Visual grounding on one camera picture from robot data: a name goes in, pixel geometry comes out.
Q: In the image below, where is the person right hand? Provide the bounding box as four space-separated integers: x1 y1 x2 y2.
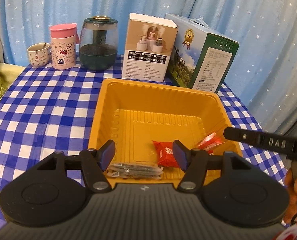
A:
283 169 297 224

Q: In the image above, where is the small patterned ceramic mug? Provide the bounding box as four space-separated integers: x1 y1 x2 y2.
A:
27 42 50 68

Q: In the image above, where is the dark green glass humidifier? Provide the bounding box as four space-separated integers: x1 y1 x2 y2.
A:
79 15 118 71

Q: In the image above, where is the blue star curtain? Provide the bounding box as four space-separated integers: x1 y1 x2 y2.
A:
0 0 297 135

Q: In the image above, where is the grey clear snack packet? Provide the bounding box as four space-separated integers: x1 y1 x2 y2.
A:
106 163 164 180

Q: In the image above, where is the pink cartoon cup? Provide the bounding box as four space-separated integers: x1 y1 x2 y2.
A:
49 23 79 70

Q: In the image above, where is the light yellow sofa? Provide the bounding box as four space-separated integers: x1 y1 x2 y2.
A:
0 63 24 100

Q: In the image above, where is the orange plastic tray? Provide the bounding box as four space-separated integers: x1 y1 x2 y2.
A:
87 77 244 188

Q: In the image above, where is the blue white checkered tablecloth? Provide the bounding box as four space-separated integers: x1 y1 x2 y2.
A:
0 53 288 231

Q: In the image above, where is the green milk carton box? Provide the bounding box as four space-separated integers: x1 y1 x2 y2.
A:
166 14 240 93

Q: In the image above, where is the red snack packet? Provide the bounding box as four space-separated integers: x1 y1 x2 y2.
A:
196 132 224 154
152 140 179 168

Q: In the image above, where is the white humidifier box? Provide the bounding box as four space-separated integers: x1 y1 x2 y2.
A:
121 13 178 82

